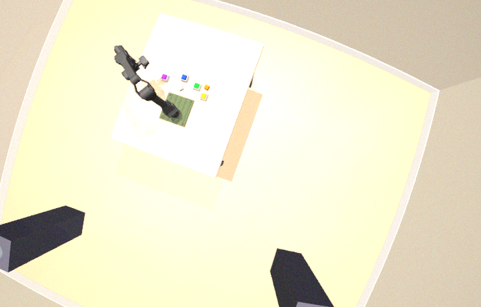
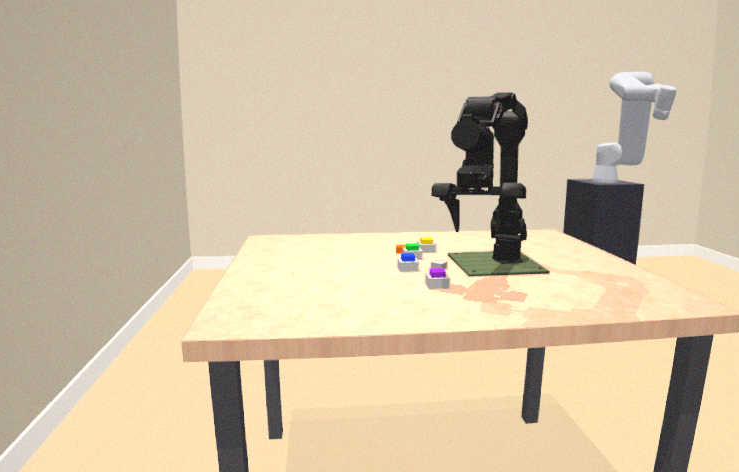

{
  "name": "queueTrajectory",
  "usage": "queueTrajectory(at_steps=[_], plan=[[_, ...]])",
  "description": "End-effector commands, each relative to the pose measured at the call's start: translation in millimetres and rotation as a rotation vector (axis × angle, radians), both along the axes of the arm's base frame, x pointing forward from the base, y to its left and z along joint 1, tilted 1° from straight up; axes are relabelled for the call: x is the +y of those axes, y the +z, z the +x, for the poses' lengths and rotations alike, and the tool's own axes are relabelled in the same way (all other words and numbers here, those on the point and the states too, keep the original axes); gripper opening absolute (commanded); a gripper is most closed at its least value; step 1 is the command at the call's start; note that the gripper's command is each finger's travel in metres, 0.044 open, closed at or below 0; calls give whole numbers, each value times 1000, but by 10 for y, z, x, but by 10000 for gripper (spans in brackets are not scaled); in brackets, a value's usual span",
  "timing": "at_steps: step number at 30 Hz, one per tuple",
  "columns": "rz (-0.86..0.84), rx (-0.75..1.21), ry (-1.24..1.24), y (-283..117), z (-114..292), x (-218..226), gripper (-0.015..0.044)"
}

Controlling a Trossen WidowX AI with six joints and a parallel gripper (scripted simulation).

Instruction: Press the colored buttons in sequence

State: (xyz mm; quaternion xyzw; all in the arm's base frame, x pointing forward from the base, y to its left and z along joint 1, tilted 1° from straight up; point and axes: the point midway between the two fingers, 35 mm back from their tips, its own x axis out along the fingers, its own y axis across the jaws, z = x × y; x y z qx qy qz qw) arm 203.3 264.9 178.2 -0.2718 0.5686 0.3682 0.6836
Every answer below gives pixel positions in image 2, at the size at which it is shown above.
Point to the yellow button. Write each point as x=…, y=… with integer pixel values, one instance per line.
x=427, y=245

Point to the purple button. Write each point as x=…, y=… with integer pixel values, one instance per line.
x=437, y=279

